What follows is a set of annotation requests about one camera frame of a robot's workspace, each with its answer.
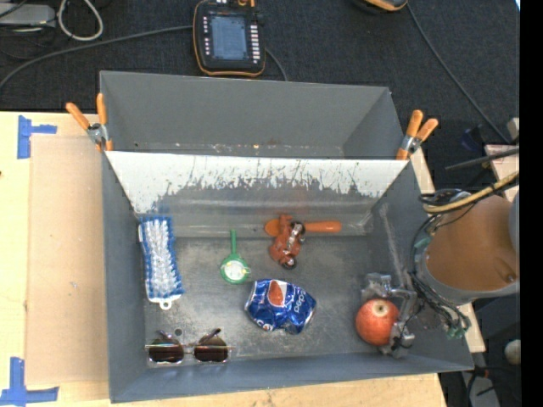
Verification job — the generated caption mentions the blue and white scrub brush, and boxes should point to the blue and white scrub brush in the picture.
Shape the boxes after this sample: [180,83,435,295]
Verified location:
[137,215,186,311]

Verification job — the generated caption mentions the orange plastic spatula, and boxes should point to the orange plastic spatula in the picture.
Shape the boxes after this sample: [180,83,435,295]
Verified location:
[264,217,343,236]

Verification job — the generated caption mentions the green round handled toy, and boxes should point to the green round handled toy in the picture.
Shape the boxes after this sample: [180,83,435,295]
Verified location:
[219,228,252,286]

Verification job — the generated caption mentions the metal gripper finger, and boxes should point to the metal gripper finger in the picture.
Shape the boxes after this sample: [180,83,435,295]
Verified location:
[361,272,395,301]
[378,323,417,360]

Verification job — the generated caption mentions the red-brown toy motorcycle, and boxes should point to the red-brown toy motorcycle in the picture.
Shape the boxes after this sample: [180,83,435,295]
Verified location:
[268,215,306,270]

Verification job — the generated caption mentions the grey metal bin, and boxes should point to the grey metal bin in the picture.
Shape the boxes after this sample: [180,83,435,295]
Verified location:
[98,70,476,404]

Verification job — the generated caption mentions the crushed blue soda can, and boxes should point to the crushed blue soda can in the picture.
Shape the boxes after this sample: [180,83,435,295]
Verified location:
[243,278,317,336]

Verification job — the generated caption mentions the brown sunglasses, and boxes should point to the brown sunglasses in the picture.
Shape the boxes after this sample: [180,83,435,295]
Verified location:
[144,327,238,366]

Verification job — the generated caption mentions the red apple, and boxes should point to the red apple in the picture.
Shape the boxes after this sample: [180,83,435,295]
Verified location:
[355,298,402,348]

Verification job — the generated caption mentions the brown cardboard board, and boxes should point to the brown cardboard board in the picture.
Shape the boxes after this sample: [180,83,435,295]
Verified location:
[24,135,110,388]

